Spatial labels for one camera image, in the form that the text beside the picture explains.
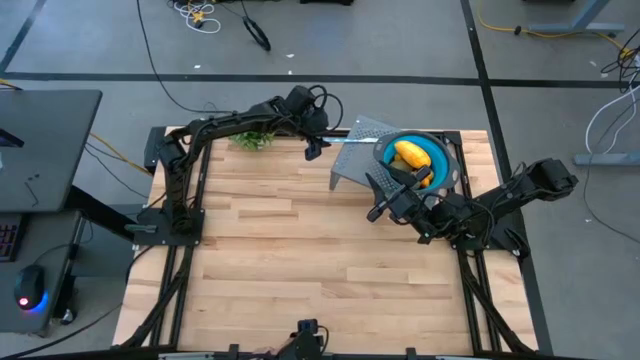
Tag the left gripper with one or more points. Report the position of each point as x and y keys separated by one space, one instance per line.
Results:
x=320 y=122

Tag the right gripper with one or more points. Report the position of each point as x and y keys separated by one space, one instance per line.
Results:
x=382 y=210

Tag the small yellow-orange round fruit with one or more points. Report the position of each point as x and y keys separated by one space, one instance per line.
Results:
x=427 y=181

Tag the blue collapsible bowl grey rim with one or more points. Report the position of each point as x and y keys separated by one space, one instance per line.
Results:
x=440 y=155

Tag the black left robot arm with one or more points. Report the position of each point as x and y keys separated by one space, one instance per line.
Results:
x=225 y=122

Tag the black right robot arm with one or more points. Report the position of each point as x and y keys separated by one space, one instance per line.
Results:
x=510 y=197

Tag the grey perforated metal shelf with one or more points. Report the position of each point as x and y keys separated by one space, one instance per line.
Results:
x=355 y=155

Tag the green potted plant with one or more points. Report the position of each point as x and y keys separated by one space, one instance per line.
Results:
x=252 y=141

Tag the grey desk foot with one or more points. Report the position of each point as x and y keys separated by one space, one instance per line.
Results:
x=610 y=159
x=575 y=27

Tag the dark grey desk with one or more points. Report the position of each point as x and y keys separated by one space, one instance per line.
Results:
x=50 y=150

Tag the black computer mouse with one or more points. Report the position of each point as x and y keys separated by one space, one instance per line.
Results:
x=29 y=285

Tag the black keyboard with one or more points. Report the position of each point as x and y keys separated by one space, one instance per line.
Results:
x=7 y=242

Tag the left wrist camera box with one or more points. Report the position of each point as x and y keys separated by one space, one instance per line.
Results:
x=300 y=95

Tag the black camera on mount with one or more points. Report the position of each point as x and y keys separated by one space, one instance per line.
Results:
x=307 y=345

